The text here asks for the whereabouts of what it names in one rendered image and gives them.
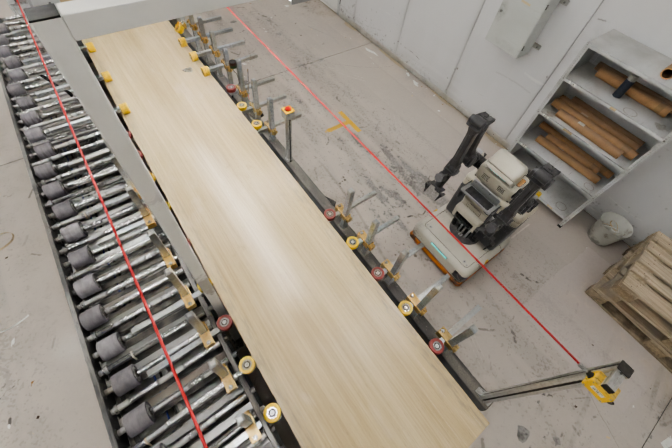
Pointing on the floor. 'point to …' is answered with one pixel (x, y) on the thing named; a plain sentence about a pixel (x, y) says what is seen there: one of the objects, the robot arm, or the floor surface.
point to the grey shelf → (635, 52)
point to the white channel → (77, 75)
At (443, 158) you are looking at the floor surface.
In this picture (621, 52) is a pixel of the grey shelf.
